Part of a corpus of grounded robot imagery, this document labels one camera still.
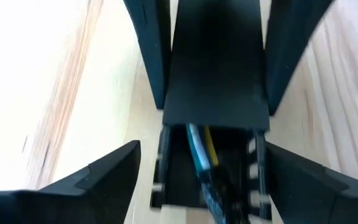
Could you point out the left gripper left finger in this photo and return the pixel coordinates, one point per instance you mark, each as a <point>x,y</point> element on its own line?
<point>82,193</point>

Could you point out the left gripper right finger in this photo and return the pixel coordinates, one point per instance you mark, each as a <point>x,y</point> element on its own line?
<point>315,196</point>

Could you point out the black raceway cover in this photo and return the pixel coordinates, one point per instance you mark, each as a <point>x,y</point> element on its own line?
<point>216,77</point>

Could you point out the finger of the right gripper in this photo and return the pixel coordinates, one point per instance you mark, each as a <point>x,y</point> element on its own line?
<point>287,49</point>
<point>154,46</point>

